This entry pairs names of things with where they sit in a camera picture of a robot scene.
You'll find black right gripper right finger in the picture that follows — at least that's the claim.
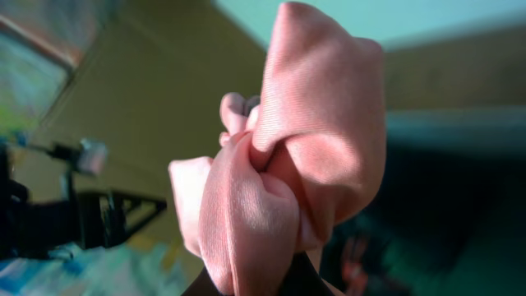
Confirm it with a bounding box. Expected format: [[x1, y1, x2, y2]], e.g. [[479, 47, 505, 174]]
[[279, 252, 334, 296]]

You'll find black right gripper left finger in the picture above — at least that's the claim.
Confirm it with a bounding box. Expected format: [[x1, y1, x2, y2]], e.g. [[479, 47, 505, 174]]
[[182, 268, 223, 296]]

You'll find pink garment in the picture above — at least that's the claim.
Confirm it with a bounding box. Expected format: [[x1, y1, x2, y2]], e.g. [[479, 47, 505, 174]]
[[168, 2, 386, 295]]

